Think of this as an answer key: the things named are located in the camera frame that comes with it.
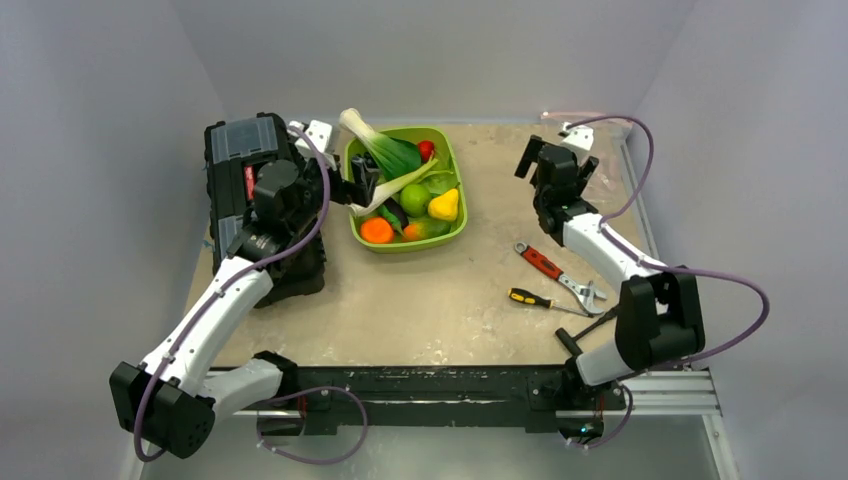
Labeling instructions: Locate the red adjustable wrench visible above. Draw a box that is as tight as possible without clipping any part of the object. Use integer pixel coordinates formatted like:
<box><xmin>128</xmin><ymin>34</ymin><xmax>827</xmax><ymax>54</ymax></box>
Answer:
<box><xmin>514</xmin><ymin>242</ymin><xmax>607</xmax><ymax>316</ymax></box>

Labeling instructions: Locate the yellow black screwdriver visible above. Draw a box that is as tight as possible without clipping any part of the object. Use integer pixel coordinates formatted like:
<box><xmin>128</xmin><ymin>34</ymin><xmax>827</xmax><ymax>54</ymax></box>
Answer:
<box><xmin>508</xmin><ymin>288</ymin><xmax>592</xmax><ymax>318</ymax></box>

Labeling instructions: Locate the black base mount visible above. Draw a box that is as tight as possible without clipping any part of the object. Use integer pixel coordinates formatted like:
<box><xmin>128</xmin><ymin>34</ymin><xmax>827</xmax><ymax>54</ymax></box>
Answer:
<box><xmin>254</xmin><ymin>360</ymin><xmax>627</xmax><ymax>442</ymax></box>

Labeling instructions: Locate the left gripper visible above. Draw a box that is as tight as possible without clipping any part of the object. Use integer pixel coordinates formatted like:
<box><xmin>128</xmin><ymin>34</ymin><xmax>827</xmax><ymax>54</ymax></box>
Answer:
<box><xmin>289</xmin><ymin>138</ymin><xmax>378</xmax><ymax>234</ymax></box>

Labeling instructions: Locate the clear zip top bag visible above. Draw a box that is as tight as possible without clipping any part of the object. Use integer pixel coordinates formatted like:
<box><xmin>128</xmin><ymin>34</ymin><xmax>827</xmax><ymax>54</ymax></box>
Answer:
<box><xmin>539</xmin><ymin>111</ymin><xmax>633</xmax><ymax>213</ymax></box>

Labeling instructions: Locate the black hammer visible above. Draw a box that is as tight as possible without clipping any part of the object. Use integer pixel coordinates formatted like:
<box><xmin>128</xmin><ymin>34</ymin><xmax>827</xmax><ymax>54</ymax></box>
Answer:
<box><xmin>554</xmin><ymin>307</ymin><xmax>619</xmax><ymax>357</ymax></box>

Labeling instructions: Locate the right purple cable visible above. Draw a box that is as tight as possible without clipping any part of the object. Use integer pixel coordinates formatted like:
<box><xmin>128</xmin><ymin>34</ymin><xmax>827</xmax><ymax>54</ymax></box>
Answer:
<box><xmin>563</xmin><ymin>114</ymin><xmax>772</xmax><ymax>452</ymax></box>

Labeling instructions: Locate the green plastic tray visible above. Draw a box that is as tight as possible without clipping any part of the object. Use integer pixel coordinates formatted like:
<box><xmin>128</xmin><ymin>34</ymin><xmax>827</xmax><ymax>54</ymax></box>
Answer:
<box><xmin>349</xmin><ymin>126</ymin><xmax>468</xmax><ymax>254</ymax></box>

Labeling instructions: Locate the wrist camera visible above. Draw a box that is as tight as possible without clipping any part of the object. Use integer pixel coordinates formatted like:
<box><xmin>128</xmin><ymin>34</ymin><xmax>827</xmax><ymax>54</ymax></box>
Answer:
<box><xmin>559</xmin><ymin>122</ymin><xmax>594</xmax><ymax>154</ymax></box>
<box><xmin>288</xmin><ymin>120</ymin><xmax>338</xmax><ymax>170</ymax></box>

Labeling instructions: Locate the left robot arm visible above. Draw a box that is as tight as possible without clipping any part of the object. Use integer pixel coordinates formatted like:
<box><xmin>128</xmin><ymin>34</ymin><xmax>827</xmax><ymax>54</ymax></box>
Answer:
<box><xmin>109</xmin><ymin>153</ymin><xmax>349</xmax><ymax>462</ymax></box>

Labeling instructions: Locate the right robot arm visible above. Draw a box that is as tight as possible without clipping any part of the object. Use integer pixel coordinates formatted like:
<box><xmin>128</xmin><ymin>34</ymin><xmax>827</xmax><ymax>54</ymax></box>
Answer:
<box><xmin>515</xmin><ymin>136</ymin><xmax>705</xmax><ymax>407</ymax></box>

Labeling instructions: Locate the red toy tomato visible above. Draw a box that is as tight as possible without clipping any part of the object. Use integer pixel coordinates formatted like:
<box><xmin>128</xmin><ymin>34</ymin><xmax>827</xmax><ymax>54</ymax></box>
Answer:
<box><xmin>417</xmin><ymin>140</ymin><xmax>435</xmax><ymax>163</ymax></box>

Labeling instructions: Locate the toy eggplant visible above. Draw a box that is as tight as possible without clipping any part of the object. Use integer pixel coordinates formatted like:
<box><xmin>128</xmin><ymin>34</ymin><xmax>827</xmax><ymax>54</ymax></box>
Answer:
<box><xmin>378</xmin><ymin>198</ymin><xmax>409</xmax><ymax>233</ymax></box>

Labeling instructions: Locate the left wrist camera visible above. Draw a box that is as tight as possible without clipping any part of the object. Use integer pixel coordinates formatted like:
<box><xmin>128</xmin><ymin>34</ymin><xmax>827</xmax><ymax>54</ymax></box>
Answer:
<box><xmin>288</xmin><ymin>120</ymin><xmax>338</xmax><ymax>170</ymax></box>

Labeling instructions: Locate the black toolbox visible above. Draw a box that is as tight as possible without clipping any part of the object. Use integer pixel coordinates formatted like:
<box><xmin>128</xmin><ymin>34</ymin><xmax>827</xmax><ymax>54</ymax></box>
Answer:
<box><xmin>204</xmin><ymin>113</ymin><xmax>323</xmax><ymax>271</ymax></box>

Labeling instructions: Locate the orange toy tangerine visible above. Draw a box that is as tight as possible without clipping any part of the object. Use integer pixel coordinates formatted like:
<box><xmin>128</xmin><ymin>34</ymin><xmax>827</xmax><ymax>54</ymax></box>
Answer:
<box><xmin>359</xmin><ymin>216</ymin><xmax>395</xmax><ymax>244</ymax></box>

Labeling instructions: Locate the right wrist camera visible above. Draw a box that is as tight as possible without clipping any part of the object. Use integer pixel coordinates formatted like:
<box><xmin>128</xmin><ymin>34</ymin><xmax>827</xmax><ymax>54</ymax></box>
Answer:
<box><xmin>559</xmin><ymin>122</ymin><xmax>594</xmax><ymax>154</ymax></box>

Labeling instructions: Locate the green toy lime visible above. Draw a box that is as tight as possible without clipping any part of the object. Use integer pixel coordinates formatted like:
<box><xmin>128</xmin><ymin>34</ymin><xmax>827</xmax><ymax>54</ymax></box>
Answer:
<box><xmin>399</xmin><ymin>184</ymin><xmax>432</xmax><ymax>218</ymax></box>

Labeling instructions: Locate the toy celery stalk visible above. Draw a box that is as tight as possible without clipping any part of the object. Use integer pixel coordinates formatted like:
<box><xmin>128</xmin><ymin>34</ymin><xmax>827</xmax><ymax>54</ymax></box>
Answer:
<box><xmin>349</xmin><ymin>157</ymin><xmax>442</xmax><ymax>218</ymax></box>

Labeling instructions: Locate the toy leek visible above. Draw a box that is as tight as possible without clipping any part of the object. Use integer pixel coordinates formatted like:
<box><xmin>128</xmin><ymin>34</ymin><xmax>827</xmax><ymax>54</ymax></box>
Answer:
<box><xmin>339</xmin><ymin>108</ymin><xmax>422</xmax><ymax>180</ymax></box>

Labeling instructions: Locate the toy mango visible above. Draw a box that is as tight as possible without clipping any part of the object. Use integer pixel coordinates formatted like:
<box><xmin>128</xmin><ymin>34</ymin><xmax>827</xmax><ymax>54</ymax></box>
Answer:
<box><xmin>402</xmin><ymin>217</ymin><xmax>452</xmax><ymax>242</ymax></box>

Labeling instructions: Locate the yellow toy pear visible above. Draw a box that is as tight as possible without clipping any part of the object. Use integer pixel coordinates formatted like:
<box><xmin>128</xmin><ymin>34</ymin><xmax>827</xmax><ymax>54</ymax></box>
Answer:
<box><xmin>427</xmin><ymin>188</ymin><xmax>460</xmax><ymax>222</ymax></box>

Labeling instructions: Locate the aluminium frame rail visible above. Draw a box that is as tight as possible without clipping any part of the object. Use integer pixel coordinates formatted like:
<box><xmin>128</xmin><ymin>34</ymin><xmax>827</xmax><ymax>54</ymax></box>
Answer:
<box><xmin>198</xmin><ymin>125</ymin><xmax>740</xmax><ymax>480</ymax></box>

